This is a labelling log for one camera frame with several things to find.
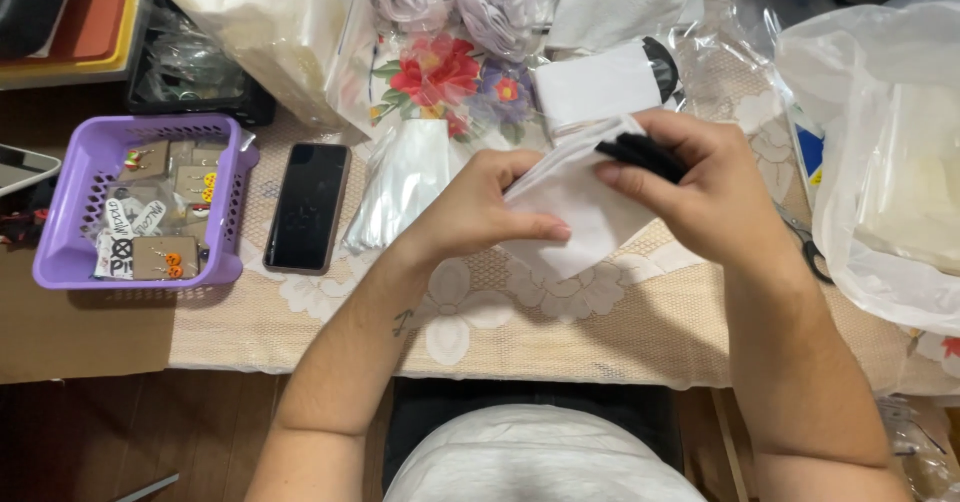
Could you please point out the person's right hand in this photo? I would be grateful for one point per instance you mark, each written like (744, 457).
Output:
(720, 194)

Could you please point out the person's left hand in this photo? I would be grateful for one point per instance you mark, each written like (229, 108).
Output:
(465, 217)

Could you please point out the black fabric item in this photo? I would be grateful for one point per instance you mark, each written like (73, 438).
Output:
(645, 155)

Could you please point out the white pouch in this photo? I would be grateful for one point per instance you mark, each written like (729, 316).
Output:
(592, 213)

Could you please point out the stack of clear plastic sleeves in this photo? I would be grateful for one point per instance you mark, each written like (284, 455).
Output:
(401, 183)

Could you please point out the blue yellow packet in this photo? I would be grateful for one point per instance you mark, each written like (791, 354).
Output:
(810, 157)

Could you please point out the floral tablecloth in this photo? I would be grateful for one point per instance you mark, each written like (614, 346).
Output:
(442, 81)

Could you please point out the black round object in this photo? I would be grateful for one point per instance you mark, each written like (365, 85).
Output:
(664, 66)

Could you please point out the black smartphone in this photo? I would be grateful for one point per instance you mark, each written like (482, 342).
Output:
(307, 205)

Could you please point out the crumpled clear plastic wrap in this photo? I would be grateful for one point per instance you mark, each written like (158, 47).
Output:
(735, 36)

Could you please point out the stack of white folded pouches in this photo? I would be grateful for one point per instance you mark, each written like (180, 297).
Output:
(596, 85)

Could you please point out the large translucent plastic bag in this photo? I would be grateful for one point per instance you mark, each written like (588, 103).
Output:
(885, 149)

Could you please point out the beige lace tablecloth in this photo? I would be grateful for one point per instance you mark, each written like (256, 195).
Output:
(600, 329)

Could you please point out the purple plastic basket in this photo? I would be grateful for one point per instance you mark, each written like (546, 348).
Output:
(225, 209)

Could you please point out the person's white shirt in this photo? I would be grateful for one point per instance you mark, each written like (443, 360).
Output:
(536, 457)

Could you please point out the clear bag of cream sheets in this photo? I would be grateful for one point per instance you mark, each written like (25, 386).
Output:
(270, 29)

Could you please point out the pile of earring cards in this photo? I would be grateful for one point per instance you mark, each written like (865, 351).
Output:
(191, 179)

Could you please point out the black tray of clear bags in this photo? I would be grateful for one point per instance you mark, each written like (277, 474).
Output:
(187, 74)

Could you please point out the white black lettered sticker pack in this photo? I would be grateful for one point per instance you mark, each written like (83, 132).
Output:
(120, 250)

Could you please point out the brown cardboard sheet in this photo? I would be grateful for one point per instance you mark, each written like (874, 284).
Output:
(82, 329)

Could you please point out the grey metal strip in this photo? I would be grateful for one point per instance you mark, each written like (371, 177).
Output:
(150, 487)

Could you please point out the black red small object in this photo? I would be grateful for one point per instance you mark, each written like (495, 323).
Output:
(22, 220)

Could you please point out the stack of coloured trays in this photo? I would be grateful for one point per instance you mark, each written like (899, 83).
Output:
(67, 21)

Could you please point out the tablet with white edge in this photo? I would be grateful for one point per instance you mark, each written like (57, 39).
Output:
(22, 168)

